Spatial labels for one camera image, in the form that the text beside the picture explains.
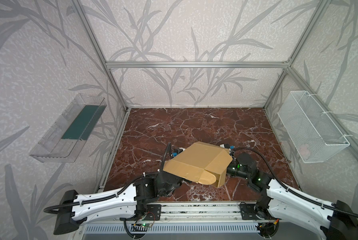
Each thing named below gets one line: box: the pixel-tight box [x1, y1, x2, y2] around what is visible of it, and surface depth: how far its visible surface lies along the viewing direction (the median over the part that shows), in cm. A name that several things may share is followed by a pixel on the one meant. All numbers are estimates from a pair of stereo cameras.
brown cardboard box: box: [163, 141, 233, 189], surface depth 48 cm
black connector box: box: [255, 222, 276, 238], surface depth 72 cm
